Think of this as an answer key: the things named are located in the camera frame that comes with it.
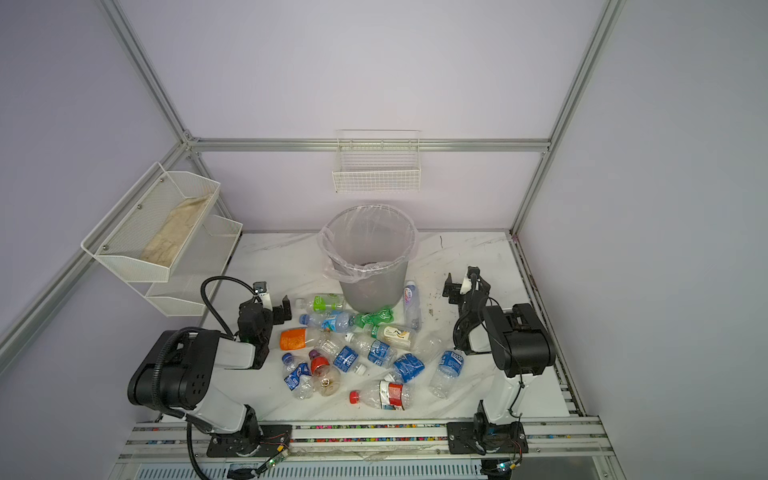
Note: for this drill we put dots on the small blue label bottle left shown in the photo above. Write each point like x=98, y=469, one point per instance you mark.
x=297, y=376

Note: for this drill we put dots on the white mesh lower shelf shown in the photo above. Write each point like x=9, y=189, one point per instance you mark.
x=207, y=255

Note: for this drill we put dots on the white wire wall basket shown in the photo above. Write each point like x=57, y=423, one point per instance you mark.
x=370, y=161

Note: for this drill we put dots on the red cap round bottle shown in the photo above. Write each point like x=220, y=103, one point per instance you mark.
x=325, y=377

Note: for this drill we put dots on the aluminium front rail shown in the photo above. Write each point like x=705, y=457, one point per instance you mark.
x=379, y=440

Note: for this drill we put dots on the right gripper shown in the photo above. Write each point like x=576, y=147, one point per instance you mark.
x=455, y=289

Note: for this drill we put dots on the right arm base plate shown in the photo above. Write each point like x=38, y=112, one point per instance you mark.
x=482, y=437

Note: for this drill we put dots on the beige cloth in shelf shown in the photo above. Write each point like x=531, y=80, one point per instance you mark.
x=167, y=243

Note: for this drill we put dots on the white mesh upper shelf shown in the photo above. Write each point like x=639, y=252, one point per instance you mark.
x=120, y=237

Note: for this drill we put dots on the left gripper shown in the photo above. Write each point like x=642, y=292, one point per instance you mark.
x=278, y=310

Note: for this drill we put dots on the tall clear purple-label bottle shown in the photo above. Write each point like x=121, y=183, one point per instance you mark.
x=412, y=307

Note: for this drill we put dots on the clear bottle blue label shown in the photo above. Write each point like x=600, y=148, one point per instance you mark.
x=446, y=374

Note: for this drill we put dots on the orange label bottle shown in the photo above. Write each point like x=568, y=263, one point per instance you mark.
x=299, y=338

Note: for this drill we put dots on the white crane label bottle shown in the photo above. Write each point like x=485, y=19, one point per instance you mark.
x=396, y=336

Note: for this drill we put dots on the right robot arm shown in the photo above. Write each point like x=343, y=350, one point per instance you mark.
x=518, y=343

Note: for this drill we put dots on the red label crushed bottle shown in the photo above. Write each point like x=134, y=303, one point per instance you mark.
x=384, y=395

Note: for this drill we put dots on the crushed green bottle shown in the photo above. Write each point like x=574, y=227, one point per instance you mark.
x=382, y=316

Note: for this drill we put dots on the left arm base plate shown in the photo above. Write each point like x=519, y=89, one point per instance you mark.
x=266, y=442

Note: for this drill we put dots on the clear bottle light-blue label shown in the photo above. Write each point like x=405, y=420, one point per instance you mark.
x=331, y=321

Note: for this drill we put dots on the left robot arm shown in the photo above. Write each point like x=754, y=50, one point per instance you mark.
x=175, y=377

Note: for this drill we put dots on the white mesh shelf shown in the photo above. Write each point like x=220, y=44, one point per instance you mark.
x=120, y=237
x=207, y=255

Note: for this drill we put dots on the clear plastic bin liner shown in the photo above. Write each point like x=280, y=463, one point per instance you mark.
x=367, y=240

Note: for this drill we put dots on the grey mesh waste bin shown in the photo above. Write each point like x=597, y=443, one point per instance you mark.
x=377, y=292

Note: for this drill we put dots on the Pocari Sweat blue bottle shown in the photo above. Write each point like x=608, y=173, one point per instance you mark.
x=405, y=369

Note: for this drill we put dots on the clear bottle green label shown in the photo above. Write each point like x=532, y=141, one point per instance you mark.
x=320, y=303

